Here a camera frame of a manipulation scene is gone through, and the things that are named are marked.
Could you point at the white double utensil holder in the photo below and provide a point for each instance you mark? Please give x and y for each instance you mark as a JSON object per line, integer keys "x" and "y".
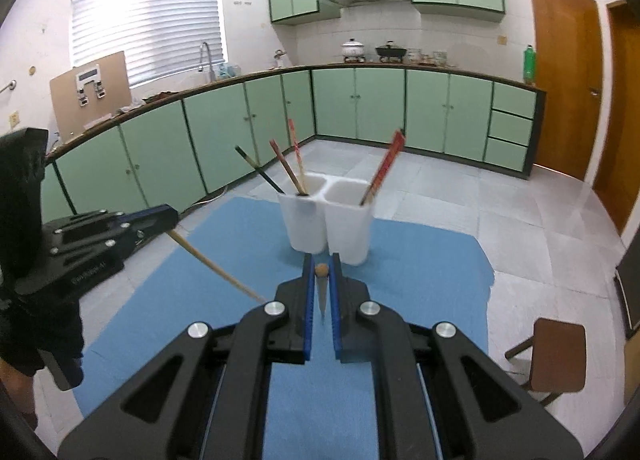
{"x": 345, "y": 230}

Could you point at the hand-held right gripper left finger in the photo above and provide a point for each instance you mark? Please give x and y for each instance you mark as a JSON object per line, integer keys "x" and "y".
{"x": 310, "y": 310}

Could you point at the white window blind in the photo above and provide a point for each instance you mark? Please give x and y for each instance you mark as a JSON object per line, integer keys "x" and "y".
{"x": 150, "y": 14}

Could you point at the person's left forearm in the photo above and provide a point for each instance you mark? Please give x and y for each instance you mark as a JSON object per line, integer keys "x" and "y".
{"x": 15, "y": 395}

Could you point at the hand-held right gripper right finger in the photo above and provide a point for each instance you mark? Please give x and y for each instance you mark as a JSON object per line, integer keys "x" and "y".
{"x": 336, "y": 310}

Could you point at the black glass cabinet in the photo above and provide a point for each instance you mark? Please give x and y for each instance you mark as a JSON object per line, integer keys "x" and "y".
{"x": 631, "y": 290}

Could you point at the glass jars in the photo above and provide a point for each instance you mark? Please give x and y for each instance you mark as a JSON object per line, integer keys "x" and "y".
{"x": 427, "y": 57}

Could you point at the blue mat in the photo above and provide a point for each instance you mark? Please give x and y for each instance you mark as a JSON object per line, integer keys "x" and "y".
{"x": 425, "y": 300}

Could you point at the plain wooden chopstick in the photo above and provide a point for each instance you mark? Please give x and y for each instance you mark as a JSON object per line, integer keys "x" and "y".
{"x": 215, "y": 267}

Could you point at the green bottle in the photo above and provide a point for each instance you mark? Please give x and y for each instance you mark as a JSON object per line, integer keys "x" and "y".
{"x": 529, "y": 64}

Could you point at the black wok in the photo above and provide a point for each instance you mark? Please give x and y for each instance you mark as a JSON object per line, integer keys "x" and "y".
{"x": 390, "y": 51}

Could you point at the white cooking pot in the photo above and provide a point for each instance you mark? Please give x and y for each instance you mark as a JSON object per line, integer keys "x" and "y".
{"x": 352, "y": 50}

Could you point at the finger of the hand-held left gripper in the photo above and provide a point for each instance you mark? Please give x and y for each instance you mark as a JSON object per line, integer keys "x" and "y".
{"x": 145, "y": 236}
{"x": 145, "y": 215}

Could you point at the wooden chair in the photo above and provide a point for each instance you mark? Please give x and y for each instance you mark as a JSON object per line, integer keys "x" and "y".
{"x": 557, "y": 355}

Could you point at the black chopstick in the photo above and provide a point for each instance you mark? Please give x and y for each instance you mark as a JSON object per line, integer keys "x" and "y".
{"x": 260, "y": 169}

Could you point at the green lower kitchen cabinets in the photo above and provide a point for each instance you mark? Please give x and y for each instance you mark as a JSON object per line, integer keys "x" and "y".
{"x": 400, "y": 109}

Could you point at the metal faucet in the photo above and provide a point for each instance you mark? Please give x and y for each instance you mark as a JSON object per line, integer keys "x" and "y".
{"x": 206, "y": 59}

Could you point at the cardboard board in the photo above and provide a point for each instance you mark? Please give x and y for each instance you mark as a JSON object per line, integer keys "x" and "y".
{"x": 90, "y": 94}

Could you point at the person's left hand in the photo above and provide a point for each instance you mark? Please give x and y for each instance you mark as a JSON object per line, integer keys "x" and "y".
{"x": 35, "y": 330}

